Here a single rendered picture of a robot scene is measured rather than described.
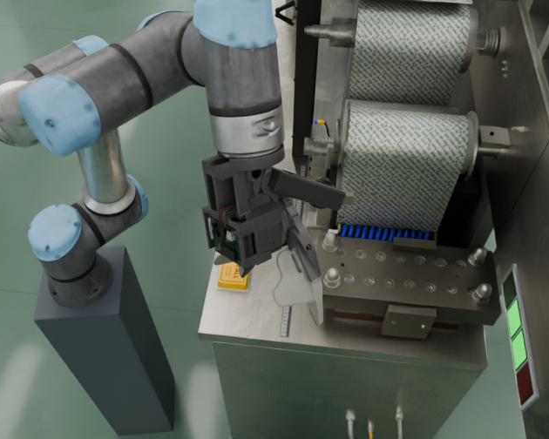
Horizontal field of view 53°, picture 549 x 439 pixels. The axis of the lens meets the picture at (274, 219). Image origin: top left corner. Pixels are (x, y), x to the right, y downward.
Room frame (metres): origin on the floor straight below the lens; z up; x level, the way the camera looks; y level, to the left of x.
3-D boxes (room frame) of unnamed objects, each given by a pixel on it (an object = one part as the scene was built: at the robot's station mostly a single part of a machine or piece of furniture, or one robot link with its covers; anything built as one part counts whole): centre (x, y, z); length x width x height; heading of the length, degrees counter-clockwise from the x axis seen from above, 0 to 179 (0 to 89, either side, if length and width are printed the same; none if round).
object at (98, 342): (0.72, 0.48, 0.45); 0.20 x 0.20 x 0.90; 5
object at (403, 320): (0.57, -0.29, 0.96); 0.10 x 0.03 x 0.11; 83
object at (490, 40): (1.07, -0.47, 1.33); 0.07 x 0.07 x 0.07; 83
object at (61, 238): (0.72, 0.47, 1.07); 0.13 x 0.12 x 0.14; 135
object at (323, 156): (0.90, -0.12, 1.05); 0.06 x 0.05 x 0.31; 83
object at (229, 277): (0.73, 0.10, 0.91); 0.07 x 0.07 x 0.02; 83
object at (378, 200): (0.79, -0.26, 1.11); 0.23 x 0.01 x 0.18; 83
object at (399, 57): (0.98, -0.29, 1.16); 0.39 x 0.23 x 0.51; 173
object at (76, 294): (0.72, 0.48, 0.95); 0.15 x 0.15 x 0.10
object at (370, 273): (0.66, -0.29, 1.00); 0.40 x 0.16 x 0.06; 83
